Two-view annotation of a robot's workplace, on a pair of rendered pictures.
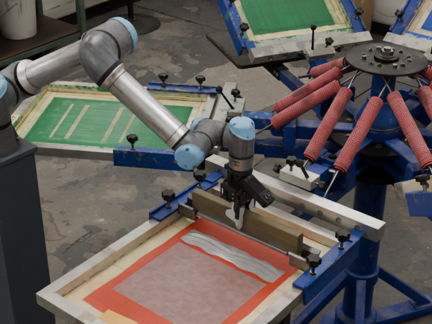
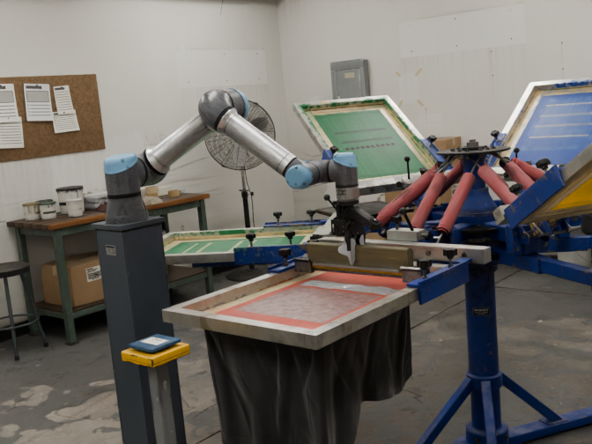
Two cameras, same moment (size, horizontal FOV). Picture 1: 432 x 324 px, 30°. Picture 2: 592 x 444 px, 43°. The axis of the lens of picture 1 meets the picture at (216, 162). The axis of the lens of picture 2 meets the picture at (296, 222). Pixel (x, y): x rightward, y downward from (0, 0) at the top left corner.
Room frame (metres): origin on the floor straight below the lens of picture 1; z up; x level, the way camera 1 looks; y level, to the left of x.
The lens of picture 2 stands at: (-0.37, 0.00, 1.56)
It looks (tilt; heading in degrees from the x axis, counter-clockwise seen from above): 9 degrees down; 2
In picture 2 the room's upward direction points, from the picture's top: 5 degrees counter-clockwise
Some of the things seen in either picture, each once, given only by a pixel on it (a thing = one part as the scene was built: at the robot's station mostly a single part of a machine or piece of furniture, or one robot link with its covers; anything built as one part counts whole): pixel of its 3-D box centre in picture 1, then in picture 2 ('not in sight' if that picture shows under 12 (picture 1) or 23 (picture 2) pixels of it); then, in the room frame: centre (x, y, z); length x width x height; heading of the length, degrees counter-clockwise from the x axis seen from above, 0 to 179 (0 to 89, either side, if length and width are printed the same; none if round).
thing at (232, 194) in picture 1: (238, 182); (347, 218); (2.08, -0.07, 1.17); 0.09 x 0.08 x 0.12; 52
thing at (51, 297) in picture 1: (204, 271); (321, 292); (1.90, 0.03, 0.97); 0.79 x 0.58 x 0.04; 142
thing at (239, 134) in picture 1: (240, 137); (344, 169); (2.08, -0.07, 1.33); 0.09 x 0.08 x 0.11; 68
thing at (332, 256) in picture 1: (326, 267); (439, 281); (1.92, -0.33, 0.98); 0.30 x 0.05 x 0.07; 142
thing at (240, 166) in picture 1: (240, 161); (347, 194); (2.08, -0.07, 1.25); 0.08 x 0.08 x 0.05
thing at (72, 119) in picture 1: (146, 103); (262, 223); (2.86, 0.28, 1.05); 1.08 x 0.61 x 0.23; 82
